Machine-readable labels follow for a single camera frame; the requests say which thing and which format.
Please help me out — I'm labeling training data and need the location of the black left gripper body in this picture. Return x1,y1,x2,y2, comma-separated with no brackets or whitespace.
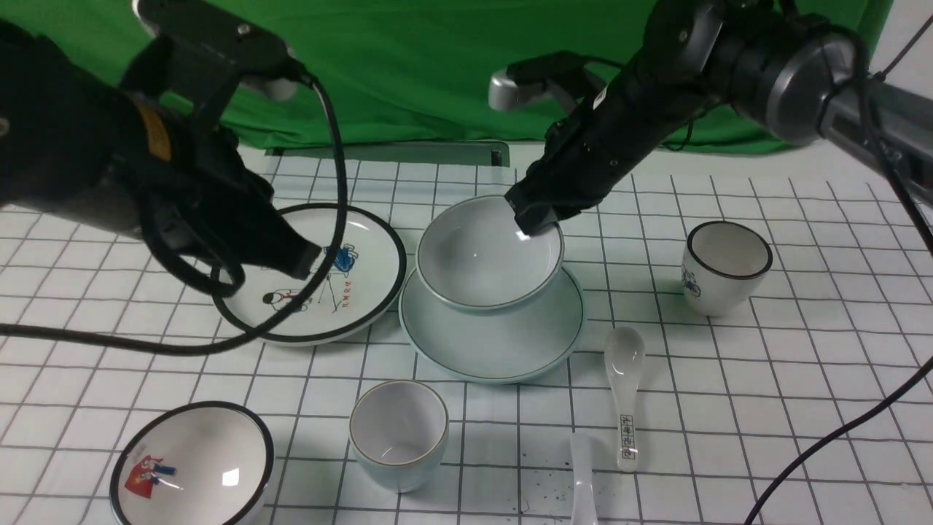
121,102,323,281

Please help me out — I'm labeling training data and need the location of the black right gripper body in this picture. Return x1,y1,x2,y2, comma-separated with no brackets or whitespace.
504,50,700,235

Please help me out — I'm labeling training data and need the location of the pale blue shallow bowl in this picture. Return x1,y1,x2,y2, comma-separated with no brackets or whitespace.
415,194,566,311

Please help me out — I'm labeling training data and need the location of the pale blue cup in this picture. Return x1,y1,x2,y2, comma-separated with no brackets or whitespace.
348,380,450,493

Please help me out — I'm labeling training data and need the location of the plain white ceramic spoon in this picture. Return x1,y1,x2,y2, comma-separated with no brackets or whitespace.
569,432,598,524

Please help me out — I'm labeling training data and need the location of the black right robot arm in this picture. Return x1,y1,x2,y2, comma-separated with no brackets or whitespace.
488,1,931,235

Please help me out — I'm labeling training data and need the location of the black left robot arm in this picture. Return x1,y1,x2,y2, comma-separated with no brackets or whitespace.
1,1,322,293

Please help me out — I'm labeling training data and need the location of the white cup black rim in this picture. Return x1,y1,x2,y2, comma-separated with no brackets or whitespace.
681,220,774,318

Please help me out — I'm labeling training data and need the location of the white plate with cartoon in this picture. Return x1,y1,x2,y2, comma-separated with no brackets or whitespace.
213,206,407,346

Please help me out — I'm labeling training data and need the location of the green backdrop cloth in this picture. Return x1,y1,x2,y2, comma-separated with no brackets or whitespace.
0,0,896,157

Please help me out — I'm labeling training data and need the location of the white spoon with label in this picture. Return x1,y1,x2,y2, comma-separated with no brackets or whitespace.
604,327,644,474

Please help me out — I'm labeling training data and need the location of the white bowl with cartoon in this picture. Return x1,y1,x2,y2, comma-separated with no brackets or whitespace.
108,401,276,524

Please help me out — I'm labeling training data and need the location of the pale blue plain plate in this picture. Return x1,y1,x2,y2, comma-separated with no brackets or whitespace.
399,267,586,384

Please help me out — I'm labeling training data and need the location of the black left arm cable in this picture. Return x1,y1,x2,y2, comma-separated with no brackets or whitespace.
0,69,349,357

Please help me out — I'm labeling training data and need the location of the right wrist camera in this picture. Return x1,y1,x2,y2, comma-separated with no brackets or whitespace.
488,51,625,115

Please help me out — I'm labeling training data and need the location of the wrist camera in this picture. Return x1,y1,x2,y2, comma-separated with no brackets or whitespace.
119,1,300,132
488,51,625,115

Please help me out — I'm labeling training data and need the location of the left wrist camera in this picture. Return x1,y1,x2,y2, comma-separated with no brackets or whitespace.
119,1,300,132

